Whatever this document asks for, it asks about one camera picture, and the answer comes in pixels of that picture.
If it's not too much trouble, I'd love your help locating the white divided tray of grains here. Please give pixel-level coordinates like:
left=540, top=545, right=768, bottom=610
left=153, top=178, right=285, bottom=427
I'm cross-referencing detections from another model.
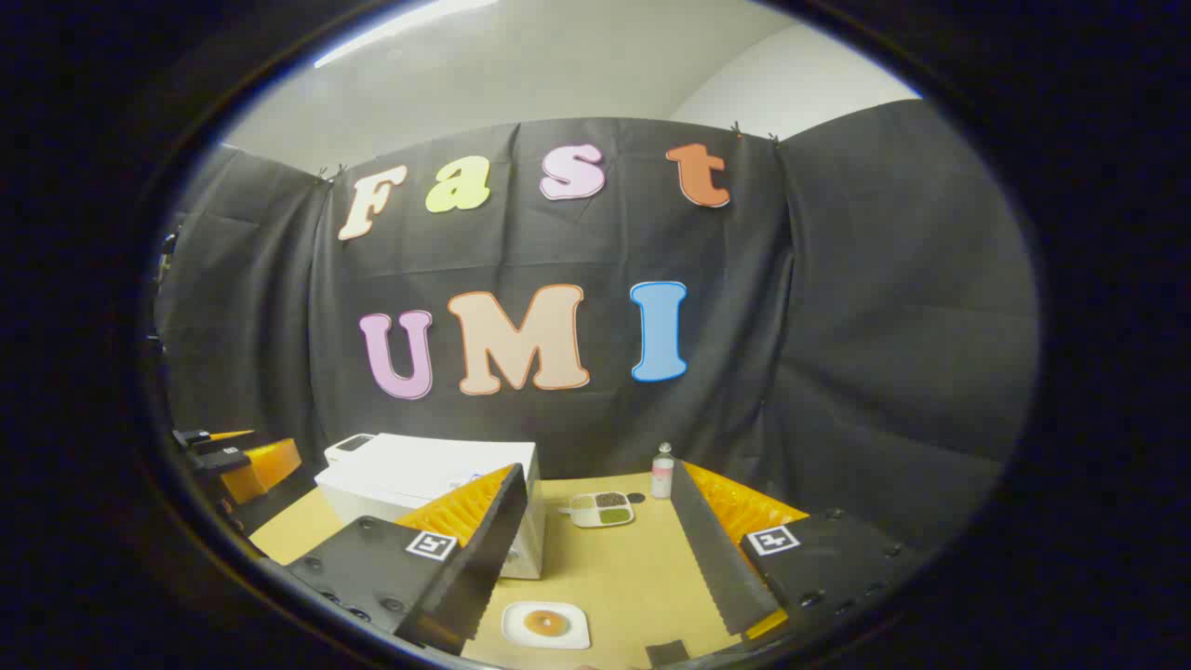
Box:
left=558, top=490, right=636, bottom=529

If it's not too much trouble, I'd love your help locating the white microwave oven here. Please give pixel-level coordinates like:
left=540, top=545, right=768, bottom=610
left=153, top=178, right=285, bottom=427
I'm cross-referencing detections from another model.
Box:
left=314, top=433, right=545, bottom=581

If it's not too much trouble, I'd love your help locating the white square plate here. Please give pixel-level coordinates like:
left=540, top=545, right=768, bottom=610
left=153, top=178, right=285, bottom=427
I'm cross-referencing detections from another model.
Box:
left=501, top=600, right=593, bottom=650

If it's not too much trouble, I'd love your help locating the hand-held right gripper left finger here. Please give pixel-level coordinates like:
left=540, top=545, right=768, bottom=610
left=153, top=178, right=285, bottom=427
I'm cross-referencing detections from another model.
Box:
left=284, top=462, right=529, bottom=657

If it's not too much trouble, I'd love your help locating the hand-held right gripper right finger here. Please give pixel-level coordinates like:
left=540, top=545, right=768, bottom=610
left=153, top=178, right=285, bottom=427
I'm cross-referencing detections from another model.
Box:
left=668, top=459, right=931, bottom=643

